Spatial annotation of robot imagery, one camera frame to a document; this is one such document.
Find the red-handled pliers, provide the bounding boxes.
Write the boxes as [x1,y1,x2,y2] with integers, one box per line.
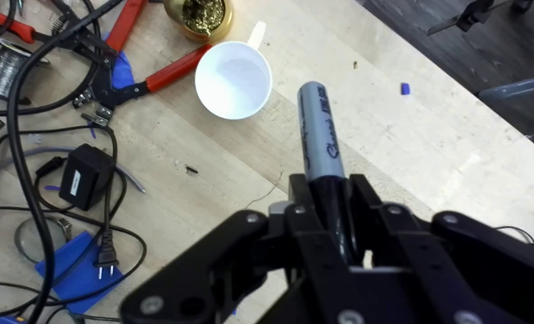
[0,0,117,68]

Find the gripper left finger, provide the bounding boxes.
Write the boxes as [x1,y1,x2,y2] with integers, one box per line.
[118,173,353,324]

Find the thin black cable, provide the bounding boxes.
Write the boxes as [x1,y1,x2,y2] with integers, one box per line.
[0,125,148,320]

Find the brass tip cleaner pot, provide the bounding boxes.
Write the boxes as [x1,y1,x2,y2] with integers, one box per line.
[163,0,233,44]

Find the blue pad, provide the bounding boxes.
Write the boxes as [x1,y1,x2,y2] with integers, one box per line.
[35,231,124,315]

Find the thick black cable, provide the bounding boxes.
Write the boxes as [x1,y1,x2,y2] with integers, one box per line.
[7,0,126,324]

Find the blue tape piece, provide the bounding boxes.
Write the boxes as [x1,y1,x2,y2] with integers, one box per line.
[103,31,135,90]

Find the black power adapter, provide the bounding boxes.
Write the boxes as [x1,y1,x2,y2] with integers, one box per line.
[59,144,116,212]

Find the grey cable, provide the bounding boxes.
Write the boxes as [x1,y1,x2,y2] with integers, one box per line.
[0,146,146,194]

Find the grey chair leg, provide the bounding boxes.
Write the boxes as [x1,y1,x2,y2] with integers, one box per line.
[477,74,534,102]

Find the white plastic cup with handle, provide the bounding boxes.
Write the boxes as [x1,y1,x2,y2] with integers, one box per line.
[195,21,273,121]

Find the grey marker pen black cap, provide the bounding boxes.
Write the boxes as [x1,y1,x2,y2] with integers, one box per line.
[297,81,362,266]

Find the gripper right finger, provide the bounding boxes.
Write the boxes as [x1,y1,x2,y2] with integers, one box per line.
[348,173,534,324]

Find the metal hose clamp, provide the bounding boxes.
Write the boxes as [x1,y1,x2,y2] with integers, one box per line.
[14,216,73,264]

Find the red-handled wire stripper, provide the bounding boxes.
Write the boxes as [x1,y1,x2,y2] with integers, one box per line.
[72,0,213,127]

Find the black power plug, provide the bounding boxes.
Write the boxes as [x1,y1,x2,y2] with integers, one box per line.
[93,229,119,280]

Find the black stand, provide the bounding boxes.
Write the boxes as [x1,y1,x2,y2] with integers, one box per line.
[426,0,534,37]

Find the spool of solder wire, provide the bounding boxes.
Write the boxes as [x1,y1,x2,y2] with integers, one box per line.
[0,38,52,105]

